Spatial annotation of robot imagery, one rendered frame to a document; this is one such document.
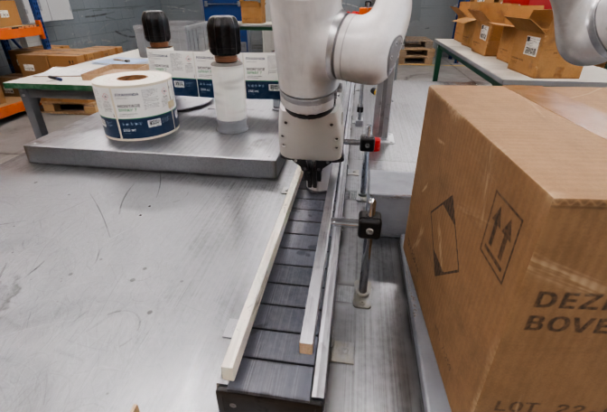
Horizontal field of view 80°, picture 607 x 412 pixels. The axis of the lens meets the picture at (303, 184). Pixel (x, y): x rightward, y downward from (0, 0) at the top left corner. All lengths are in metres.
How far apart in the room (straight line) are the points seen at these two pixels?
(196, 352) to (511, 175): 0.40
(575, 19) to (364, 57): 0.55
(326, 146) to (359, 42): 0.19
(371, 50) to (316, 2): 0.08
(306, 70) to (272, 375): 0.34
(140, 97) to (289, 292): 0.70
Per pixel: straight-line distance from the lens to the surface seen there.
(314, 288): 0.38
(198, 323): 0.54
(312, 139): 0.55
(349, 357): 0.49
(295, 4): 0.43
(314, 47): 0.44
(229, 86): 1.00
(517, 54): 2.83
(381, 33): 0.43
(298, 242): 0.57
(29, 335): 0.63
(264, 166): 0.86
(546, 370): 0.37
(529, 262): 0.28
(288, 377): 0.42
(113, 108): 1.06
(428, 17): 8.78
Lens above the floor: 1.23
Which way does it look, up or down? 28 degrees down
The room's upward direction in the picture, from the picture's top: straight up
